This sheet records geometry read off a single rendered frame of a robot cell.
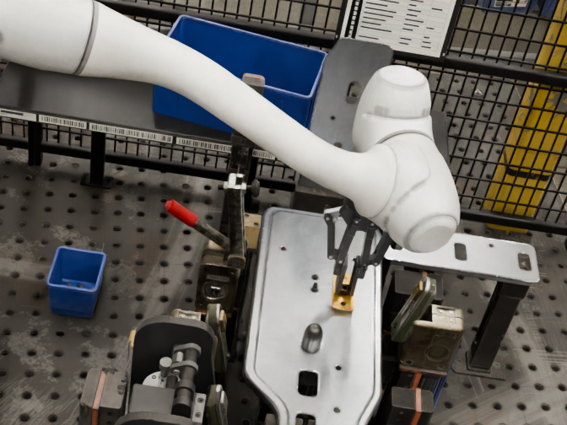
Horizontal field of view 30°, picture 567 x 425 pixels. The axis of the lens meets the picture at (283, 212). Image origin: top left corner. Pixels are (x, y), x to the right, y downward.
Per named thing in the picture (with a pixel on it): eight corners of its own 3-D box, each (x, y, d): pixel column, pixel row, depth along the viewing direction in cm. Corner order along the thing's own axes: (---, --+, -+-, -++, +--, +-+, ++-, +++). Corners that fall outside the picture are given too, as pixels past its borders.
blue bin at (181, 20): (299, 153, 203) (310, 99, 195) (148, 111, 206) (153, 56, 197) (317, 105, 216) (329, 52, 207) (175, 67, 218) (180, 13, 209)
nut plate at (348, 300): (353, 311, 178) (355, 307, 177) (332, 308, 178) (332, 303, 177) (354, 277, 184) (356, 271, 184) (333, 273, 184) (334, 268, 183)
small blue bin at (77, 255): (94, 323, 208) (96, 292, 202) (45, 315, 207) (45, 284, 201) (105, 283, 216) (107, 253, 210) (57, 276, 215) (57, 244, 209)
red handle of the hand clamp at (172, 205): (244, 259, 175) (169, 208, 168) (235, 266, 176) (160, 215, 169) (246, 242, 178) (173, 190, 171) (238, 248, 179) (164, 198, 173)
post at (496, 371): (504, 380, 213) (550, 282, 193) (451, 373, 212) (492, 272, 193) (502, 356, 217) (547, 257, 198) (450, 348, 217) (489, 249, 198)
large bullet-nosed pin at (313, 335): (318, 360, 172) (325, 334, 168) (299, 357, 172) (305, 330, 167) (319, 346, 174) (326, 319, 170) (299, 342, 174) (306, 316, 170)
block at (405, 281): (413, 405, 205) (449, 308, 186) (356, 396, 204) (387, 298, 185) (411, 367, 212) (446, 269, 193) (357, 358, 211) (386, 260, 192)
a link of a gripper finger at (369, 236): (368, 204, 170) (376, 205, 170) (360, 254, 178) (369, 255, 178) (367, 221, 167) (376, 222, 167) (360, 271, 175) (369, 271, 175)
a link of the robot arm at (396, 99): (339, 134, 164) (358, 191, 154) (359, 51, 153) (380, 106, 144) (405, 135, 166) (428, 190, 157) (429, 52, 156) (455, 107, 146)
